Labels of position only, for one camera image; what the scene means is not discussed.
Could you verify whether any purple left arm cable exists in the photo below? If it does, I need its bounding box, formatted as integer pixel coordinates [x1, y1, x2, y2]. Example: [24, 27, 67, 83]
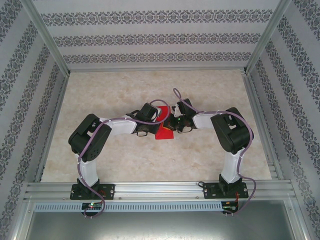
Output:
[77, 99, 173, 220]

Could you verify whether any slotted grey cable duct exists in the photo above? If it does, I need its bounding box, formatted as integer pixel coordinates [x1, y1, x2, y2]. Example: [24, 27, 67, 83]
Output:
[33, 201, 223, 212]

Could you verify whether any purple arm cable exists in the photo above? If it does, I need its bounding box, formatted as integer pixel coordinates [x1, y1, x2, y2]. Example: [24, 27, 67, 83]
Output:
[172, 87, 258, 218]
[77, 99, 173, 220]

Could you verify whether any aluminium frame post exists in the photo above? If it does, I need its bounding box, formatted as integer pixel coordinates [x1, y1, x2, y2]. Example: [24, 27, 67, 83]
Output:
[243, 0, 292, 73]
[21, 0, 72, 76]

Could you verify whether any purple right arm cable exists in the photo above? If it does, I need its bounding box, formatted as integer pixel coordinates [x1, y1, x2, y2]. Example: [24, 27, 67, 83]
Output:
[172, 87, 258, 218]

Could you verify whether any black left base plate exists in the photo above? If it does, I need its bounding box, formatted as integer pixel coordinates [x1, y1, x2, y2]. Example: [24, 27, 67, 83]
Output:
[69, 183, 116, 201]

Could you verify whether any aluminium left table side rail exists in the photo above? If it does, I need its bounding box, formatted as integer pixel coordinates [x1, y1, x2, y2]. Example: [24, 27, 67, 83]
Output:
[33, 73, 71, 183]

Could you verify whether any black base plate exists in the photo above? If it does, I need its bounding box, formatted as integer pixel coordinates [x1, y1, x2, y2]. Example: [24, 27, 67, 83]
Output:
[202, 181, 249, 200]
[69, 183, 116, 201]

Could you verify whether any aluminium right frame post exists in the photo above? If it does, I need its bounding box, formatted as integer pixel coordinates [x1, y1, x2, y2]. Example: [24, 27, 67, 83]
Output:
[243, 0, 292, 73]

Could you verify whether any aluminium mounting rail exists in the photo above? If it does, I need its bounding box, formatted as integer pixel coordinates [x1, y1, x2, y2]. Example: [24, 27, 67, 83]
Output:
[23, 181, 297, 201]

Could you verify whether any aluminium table side rail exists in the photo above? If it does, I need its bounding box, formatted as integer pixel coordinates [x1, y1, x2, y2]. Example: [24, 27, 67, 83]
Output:
[241, 71, 285, 181]
[33, 73, 71, 183]

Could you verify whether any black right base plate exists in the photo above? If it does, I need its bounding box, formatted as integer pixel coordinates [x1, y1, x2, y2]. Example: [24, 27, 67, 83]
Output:
[202, 181, 249, 200]

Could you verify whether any aluminium left frame post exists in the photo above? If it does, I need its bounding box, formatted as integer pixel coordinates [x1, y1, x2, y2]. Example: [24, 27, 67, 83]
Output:
[21, 0, 72, 76]

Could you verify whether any grey metal panel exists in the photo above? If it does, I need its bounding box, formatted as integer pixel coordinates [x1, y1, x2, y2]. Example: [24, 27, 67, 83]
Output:
[27, 211, 296, 240]

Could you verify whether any aluminium right table side rail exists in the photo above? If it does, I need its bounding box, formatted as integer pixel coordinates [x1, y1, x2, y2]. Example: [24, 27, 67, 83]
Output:
[241, 71, 285, 181]

